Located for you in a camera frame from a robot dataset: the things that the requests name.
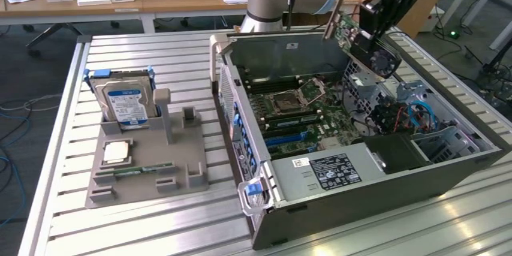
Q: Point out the graphics card with black fan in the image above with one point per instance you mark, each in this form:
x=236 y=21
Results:
x=344 y=28

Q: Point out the wooden cabinet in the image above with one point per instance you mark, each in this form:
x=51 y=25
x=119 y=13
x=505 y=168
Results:
x=428 y=13

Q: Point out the white box with red button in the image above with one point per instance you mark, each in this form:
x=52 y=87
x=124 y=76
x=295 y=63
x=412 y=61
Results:
x=433 y=20

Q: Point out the black device with green light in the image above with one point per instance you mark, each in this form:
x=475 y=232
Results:
x=453 y=33

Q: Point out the perforated metal drive cage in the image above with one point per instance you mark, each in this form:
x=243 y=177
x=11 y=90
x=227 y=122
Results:
x=365 y=88

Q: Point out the metal socket cover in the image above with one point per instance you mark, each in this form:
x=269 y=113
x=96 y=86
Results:
x=312 y=89

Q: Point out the black fan assembly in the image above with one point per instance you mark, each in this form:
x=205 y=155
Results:
x=385 y=118

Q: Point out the CPU socket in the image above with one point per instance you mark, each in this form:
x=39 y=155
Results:
x=285 y=101

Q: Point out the green motherboard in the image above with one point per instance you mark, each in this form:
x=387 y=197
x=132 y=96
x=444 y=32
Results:
x=340 y=124

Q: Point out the black plastic air shroud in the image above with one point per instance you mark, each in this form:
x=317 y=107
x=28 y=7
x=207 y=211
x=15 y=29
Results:
x=392 y=151

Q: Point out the silver metal disk bay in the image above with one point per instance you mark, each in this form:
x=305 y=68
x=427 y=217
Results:
x=444 y=145

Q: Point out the long blue expansion slot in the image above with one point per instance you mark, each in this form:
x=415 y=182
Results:
x=285 y=139

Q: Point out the grey power supply unit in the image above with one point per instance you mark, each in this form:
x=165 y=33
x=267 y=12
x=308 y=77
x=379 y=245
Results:
x=328 y=172

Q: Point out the open grey PC case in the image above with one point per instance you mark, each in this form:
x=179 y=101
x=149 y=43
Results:
x=360 y=208

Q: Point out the hard disk in blue caddy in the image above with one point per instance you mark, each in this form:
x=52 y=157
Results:
x=124 y=103

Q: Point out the grey parts rack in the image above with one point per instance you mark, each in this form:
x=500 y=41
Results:
x=160 y=154

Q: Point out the green RAM stick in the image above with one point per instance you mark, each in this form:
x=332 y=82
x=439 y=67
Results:
x=136 y=170

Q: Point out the silver CPU chip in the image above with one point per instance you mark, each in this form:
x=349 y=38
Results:
x=116 y=151

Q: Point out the white table leg frame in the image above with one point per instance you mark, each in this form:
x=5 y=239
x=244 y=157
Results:
x=500 y=37

